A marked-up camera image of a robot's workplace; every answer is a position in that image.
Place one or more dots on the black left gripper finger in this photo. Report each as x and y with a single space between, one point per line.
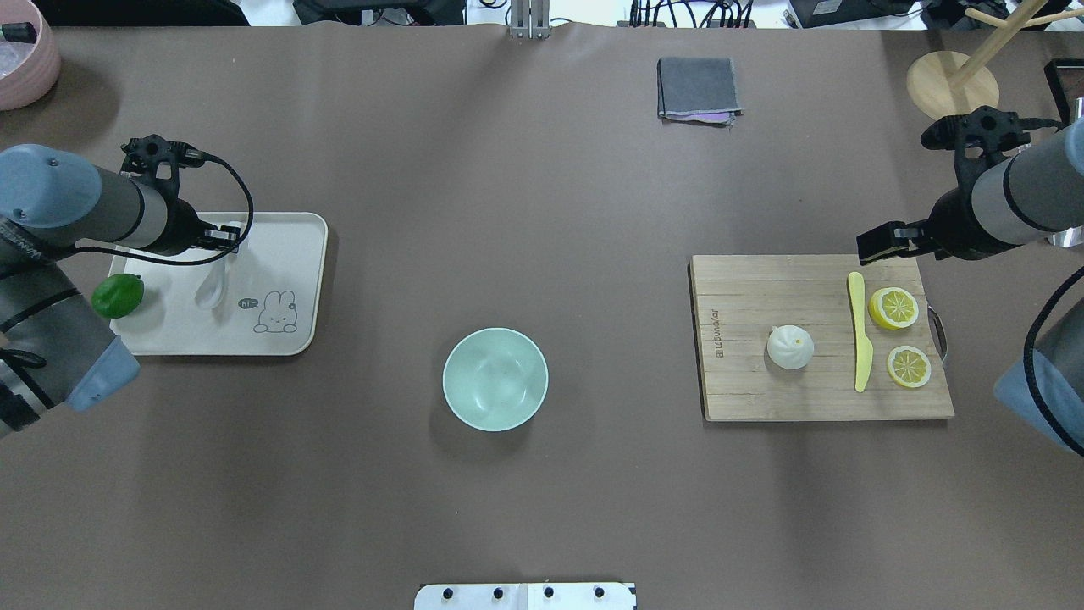
220 238

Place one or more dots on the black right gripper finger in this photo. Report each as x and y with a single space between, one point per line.
893 239

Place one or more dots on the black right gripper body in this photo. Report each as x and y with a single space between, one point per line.
954 227

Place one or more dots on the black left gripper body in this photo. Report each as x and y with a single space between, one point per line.
179 230

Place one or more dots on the white steamed bun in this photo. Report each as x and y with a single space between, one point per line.
790 347

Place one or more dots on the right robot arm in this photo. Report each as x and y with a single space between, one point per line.
1019 180

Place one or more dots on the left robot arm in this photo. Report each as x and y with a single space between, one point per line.
55 204

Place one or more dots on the pink bowl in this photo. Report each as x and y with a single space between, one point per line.
30 70

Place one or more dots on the mint green bowl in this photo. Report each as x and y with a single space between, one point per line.
495 379

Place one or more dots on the lemon half far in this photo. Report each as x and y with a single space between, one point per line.
893 308

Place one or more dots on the lemon half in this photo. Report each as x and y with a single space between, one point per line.
893 308
908 367

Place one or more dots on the cream rabbit tray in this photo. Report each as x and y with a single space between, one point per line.
270 300

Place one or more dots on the green lime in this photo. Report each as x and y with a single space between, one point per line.
118 296

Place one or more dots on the yellow plastic knife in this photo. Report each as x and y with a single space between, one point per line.
862 343

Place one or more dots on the lemon half near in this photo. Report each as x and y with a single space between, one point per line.
908 367

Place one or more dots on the wooden mug tree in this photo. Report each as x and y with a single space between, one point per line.
945 83

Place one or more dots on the wooden cutting board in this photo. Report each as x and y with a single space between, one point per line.
738 299

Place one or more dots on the grey folded cloth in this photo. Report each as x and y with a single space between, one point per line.
697 90

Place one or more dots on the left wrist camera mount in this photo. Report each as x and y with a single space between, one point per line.
160 160

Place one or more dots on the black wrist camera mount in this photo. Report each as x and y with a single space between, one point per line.
979 140

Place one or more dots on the aluminium frame post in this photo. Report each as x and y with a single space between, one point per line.
529 19

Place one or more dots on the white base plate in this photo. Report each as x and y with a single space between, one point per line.
590 594

